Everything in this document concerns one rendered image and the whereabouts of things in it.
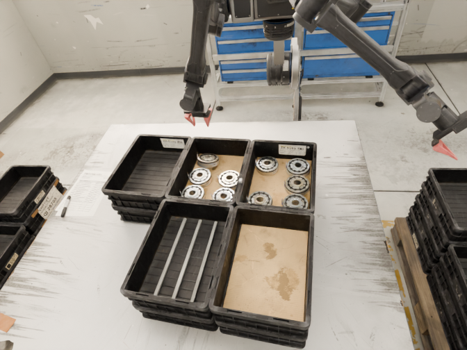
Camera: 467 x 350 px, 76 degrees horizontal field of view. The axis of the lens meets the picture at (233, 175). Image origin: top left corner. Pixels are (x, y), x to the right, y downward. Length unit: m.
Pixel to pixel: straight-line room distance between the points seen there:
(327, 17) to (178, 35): 3.29
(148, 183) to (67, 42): 3.49
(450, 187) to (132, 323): 1.72
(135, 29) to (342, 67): 2.49
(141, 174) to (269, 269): 0.79
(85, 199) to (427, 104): 1.55
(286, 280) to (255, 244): 0.18
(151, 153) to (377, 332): 1.26
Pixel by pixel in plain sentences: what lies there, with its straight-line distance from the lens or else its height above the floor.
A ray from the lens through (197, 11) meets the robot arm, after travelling 0.97.
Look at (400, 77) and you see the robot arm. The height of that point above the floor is 1.38.
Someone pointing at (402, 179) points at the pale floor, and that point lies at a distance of 2.69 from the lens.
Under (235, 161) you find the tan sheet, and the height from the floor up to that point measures 0.83.
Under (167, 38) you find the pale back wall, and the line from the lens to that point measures 4.15.
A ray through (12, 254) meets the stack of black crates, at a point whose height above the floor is 0.42.
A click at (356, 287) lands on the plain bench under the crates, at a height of 0.70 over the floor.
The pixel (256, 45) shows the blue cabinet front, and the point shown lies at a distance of 3.04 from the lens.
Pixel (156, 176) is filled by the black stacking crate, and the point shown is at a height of 0.83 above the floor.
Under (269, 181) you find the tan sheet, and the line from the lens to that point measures 1.37.
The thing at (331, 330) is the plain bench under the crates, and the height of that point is 0.70.
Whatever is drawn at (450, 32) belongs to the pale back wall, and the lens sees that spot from 4.33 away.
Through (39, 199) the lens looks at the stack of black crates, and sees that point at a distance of 2.29.
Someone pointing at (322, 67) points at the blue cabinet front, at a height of 0.43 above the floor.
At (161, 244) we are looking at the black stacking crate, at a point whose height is 0.83.
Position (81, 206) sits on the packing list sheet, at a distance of 1.75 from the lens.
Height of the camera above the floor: 1.84
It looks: 45 degrees down
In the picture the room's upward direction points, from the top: 9 degrees counter-clockwise
